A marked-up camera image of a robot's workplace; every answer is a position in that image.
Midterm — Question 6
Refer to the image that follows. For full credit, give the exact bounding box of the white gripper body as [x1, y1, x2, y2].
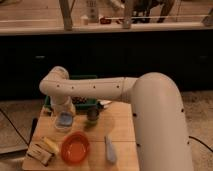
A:
[51, 97, 76, 116]

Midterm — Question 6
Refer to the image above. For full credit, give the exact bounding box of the blue sponge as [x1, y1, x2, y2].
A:
[57, 112, 73, 127]

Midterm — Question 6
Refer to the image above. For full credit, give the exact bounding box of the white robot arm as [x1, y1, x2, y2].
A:
[39, 66, 194, 171]

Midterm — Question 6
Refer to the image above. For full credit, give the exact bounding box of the white paper cup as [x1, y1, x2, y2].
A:
[54, 116, 73, 132]

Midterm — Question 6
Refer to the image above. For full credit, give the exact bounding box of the green plastic basket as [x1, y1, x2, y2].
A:
[44, 75, 97, 110]

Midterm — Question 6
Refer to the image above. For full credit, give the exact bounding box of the yellow banana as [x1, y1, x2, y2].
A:
[43, 137, 59, 154]

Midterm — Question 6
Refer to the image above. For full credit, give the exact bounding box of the orange plastic bowl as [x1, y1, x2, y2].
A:
[60, 131, 90, 165]

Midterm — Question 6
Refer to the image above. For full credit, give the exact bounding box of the beige wooden toy block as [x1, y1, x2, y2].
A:
[27, 143, 55, 166]

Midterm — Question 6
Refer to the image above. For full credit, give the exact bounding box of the red object on shelf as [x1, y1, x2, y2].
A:
[100, 17, 112, 24]

